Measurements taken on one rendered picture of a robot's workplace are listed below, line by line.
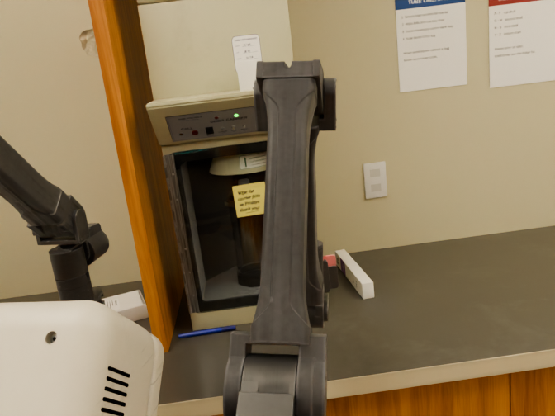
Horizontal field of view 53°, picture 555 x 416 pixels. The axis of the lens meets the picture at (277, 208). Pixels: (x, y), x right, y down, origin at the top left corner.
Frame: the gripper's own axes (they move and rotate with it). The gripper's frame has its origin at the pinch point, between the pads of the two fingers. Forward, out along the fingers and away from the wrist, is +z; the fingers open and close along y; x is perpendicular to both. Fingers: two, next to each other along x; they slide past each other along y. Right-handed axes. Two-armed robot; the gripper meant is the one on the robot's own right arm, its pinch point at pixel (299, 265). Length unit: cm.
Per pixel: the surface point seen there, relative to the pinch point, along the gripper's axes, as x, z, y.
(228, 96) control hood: -36.5, 3.1, 10.6
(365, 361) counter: 20.4, -7.1, -11.2
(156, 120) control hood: -33.2, 5.9, 26.2
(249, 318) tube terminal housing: 18.0, 17.2, 13.0
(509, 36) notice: -44, 58, -73
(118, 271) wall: 15, 60, 55
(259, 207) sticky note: -10.3, 14.7, 7.0
